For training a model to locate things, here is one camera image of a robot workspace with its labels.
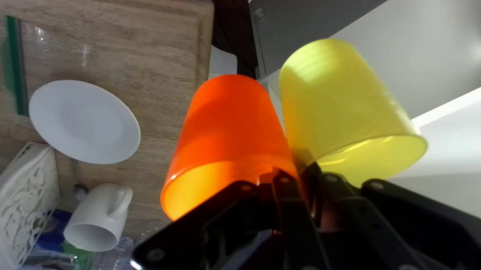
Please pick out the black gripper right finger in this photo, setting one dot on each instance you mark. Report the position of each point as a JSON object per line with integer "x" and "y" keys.
{"x": 395, "y": 225}

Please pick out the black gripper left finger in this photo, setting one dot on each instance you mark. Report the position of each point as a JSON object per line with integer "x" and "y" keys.
{"x": 234, "y": 230}

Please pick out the orange plastic cup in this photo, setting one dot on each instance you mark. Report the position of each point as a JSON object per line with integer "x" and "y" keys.
{"x": 230, "y": 135}

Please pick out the yellow plastic cup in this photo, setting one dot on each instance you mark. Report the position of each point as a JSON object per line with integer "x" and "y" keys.
{"x": 335, "y": 99}

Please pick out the white ceramic mug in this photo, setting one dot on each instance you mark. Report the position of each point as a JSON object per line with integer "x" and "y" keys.
{"x": 97, "y": 218}

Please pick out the blue packet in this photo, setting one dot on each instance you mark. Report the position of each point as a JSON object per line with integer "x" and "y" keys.
{"x": 52, "y": 230}

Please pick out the white round plate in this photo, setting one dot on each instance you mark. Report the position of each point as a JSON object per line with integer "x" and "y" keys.
{"x": 84, "y": 122}

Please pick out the clear plastic container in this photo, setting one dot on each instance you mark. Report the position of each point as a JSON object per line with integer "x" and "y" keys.
{"x": 24, "y": 200}

